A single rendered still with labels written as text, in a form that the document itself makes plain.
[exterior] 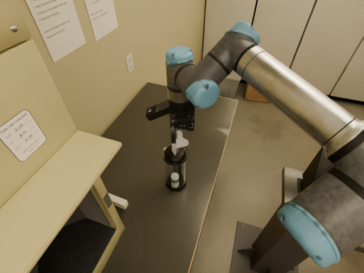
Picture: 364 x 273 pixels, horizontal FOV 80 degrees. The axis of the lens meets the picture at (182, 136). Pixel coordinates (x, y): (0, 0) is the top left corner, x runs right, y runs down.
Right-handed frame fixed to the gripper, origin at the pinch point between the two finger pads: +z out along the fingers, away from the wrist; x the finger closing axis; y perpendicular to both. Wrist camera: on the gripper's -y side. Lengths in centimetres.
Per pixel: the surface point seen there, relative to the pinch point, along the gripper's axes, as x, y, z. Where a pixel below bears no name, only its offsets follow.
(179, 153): -1.2, 2.1, 6.2
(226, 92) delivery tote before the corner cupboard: 201, 63, 116
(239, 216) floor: 25, 53, 124
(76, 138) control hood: -24.9, -19.7, -26.7
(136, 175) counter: 3.8, -19.3, 30.3
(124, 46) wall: 75, -33, -3
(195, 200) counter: -9.2, 9.6, 30.2
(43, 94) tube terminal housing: -25, -22, -38
